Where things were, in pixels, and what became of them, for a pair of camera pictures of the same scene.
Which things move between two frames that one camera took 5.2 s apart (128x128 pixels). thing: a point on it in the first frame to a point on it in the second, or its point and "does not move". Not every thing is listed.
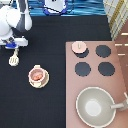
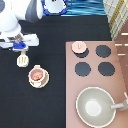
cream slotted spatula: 14,59 to 22,60
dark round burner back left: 82,54 does not move
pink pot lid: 79,47 does not move
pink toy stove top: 99,66 does not move
